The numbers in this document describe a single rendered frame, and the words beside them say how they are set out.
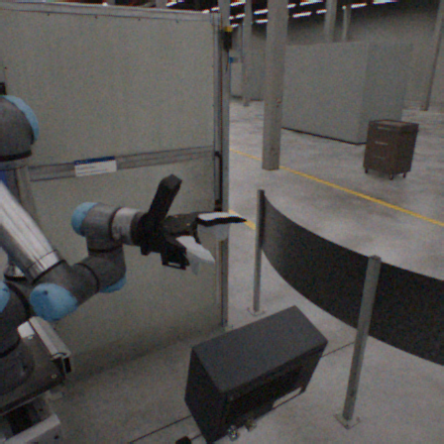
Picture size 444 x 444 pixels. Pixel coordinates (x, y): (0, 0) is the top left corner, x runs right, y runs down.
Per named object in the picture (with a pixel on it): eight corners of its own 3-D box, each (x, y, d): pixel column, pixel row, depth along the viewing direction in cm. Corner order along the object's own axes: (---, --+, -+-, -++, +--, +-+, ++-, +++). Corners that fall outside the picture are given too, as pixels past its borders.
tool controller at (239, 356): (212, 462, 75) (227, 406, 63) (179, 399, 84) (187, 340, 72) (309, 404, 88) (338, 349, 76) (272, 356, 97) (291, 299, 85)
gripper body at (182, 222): (205, 250, 78) (155, 240, 82) (201, 213, 74) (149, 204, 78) (187, 272, 72) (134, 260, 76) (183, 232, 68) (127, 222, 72)
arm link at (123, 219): (131, 201, 80) (106, 219, 73) (150, 204, 78) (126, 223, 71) (137, 232, 83) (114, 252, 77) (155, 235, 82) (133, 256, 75)
